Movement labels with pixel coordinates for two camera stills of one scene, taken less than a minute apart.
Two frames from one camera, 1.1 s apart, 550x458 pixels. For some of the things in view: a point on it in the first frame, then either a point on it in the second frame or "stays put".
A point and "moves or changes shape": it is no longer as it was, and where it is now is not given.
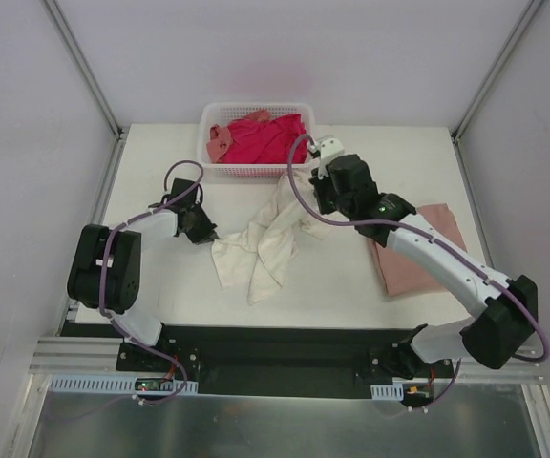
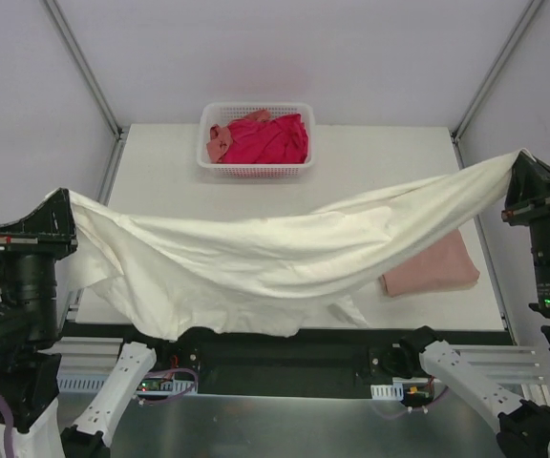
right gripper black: (324, 192) to (547, 209)
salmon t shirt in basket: (221, 138) stays put
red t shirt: (268, 142) stays put
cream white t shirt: (271, 241) moves or changes shape
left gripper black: (199, 225) to (28, 240)
